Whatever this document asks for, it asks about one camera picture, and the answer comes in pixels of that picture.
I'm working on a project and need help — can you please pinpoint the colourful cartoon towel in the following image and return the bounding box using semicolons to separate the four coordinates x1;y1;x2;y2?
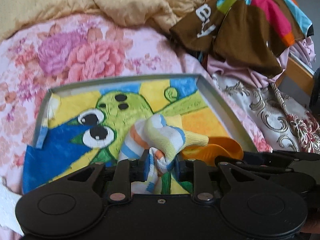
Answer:
22;78;229;193

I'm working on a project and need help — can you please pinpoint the brown colourful jersey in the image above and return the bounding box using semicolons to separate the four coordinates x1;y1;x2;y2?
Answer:
170;0;313;78

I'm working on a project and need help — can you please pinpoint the ornate patterned cloth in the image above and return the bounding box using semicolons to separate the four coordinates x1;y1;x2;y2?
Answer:
212;74;319;154

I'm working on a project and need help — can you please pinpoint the striped pastel sock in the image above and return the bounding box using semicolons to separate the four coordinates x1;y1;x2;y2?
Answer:
118;114;209;194

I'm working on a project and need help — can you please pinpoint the orange silicone band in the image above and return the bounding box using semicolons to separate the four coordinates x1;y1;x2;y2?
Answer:
181;137;244;166

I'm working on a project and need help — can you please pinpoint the wooden bed rail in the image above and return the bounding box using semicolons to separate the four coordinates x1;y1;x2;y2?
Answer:
276;53;314;96

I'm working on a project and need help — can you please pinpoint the pink floral bedsheet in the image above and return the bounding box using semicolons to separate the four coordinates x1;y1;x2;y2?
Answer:
0;13;273;240

